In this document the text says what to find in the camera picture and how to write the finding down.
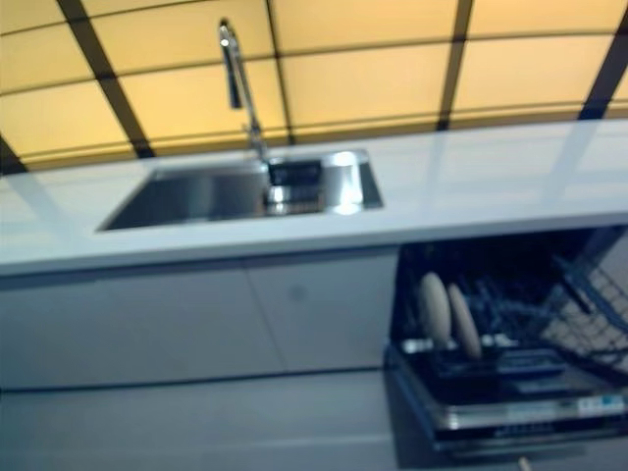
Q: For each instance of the beige ceramic plate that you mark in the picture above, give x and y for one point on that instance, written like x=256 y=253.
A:
x=434 y=309
x=465 y=321

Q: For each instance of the black built-in dishwasher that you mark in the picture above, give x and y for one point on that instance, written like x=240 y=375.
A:
x=490 y=392

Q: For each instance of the white cabinet door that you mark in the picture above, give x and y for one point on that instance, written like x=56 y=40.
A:
x=181 y=324
x=44 y=329
x=333 y=314

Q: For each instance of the stainless steel sink basin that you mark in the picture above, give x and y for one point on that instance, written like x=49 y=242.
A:
x=196 y=196

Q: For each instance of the black sink dish rack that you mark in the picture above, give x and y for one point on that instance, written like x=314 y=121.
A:
x=297 y=189

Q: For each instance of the chrome pull-down kitchen faucet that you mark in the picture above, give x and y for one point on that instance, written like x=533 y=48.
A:
x=240 y=83

